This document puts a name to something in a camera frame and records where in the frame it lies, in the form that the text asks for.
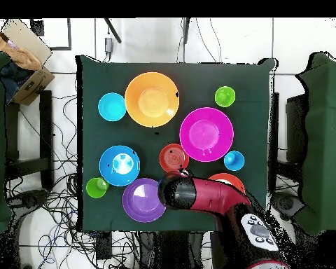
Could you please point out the medium blue bowl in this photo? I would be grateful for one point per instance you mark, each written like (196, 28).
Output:
(106, 168)

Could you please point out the large red bowl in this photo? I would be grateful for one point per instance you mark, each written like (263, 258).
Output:
(226, 178)

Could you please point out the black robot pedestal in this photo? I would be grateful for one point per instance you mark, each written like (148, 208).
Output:
(170, 252)

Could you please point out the green cup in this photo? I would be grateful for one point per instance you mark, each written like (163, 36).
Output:
(224, 96)
(95, 189)

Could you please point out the black square frame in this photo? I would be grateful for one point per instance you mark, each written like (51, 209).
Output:
(69, 36)

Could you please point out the grey power adapter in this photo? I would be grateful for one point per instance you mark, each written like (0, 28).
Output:
(109, 45)

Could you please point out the large orange bowl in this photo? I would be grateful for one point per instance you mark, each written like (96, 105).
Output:
(152, 101)

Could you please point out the dark green table cloth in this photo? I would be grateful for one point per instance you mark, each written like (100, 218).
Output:
(184, 81)

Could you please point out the small light blue bowl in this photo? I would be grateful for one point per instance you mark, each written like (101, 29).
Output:
(112, 107)

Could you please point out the small red bowl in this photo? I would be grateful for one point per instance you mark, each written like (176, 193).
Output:
(172, 157)

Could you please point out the black stool frame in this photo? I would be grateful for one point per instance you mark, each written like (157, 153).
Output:
(46, 126)

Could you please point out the large pink bowl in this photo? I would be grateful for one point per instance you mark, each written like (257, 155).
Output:
(204, 133)

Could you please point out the purple bowl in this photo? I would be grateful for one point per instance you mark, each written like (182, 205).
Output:
(140, 201)

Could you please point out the black side furniture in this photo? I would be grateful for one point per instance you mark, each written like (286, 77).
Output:
(296, 126)

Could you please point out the brown cloth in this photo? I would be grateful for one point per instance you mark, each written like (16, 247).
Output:
(22, 56)

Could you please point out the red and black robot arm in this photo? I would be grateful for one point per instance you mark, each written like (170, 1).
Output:
(212, 193)

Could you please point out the cardboard box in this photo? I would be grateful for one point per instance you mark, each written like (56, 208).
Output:
(30, 84)

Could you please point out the blue cup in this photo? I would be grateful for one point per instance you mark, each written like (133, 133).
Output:
(234, 160)

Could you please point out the black tripod leg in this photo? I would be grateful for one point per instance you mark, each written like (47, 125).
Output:
(186, 30)
(113, 30)

